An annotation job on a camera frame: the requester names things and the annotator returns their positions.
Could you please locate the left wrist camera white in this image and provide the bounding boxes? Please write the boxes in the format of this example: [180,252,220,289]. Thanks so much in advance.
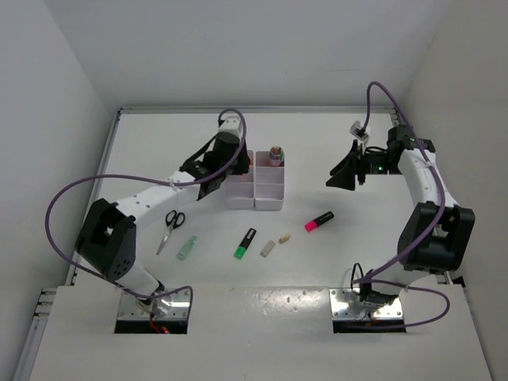
[218,116,243,140]

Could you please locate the green correction tape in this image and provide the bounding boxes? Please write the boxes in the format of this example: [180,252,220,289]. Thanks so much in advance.
[176,235,198,260]

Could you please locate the right white organizer box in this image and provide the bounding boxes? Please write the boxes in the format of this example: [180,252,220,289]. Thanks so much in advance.
[253,151,285,211]

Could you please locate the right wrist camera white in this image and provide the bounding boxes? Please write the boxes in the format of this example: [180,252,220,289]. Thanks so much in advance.
[349,121,371,144]

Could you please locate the clear tube of colored pens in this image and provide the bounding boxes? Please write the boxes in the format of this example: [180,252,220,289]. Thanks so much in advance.
[269,146,284,167]

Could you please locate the grey eraser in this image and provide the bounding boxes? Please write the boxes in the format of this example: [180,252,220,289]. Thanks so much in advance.
[260,240,275,258]

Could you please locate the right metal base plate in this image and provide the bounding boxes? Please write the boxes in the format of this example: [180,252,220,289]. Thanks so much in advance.
[329,287,404,322]

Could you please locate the pink black highlighter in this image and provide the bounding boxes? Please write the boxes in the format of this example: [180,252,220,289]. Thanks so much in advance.
[305,211,334,233]

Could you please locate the black handled scissors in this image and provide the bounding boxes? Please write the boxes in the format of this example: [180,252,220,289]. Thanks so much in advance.
[156,210,186,256]

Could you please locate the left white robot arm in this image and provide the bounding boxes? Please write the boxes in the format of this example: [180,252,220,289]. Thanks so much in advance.
[75,130,249,305]

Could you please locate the green black highlighter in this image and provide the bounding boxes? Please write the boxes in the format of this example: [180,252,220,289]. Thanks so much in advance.
[233,228,257,260]

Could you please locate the small tan eraser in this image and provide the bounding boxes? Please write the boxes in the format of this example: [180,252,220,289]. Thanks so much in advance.
[279,233,291,244]

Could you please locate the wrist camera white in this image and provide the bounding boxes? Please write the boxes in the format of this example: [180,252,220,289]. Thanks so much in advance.
[218,116,243,140]
[349,121,371,144]

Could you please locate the left white organizer box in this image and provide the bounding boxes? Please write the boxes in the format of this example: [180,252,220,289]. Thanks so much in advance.
[223,150,255,210]

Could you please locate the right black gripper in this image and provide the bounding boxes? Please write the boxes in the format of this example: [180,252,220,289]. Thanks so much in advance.
[326,140,402,191]

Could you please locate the metal base plate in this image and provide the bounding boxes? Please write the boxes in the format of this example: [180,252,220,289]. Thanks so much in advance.
[117,287,193,322]
[329,287,404,322]

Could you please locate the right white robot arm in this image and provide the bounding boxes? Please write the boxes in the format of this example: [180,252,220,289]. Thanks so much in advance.
[326,125,475,306]

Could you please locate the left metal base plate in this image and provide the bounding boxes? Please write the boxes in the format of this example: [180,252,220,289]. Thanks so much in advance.
[117,287,193,322]

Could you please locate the white organizer box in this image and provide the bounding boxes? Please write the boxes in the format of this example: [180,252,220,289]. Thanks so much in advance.
[223,150,255,210]
[253,151,285,211]

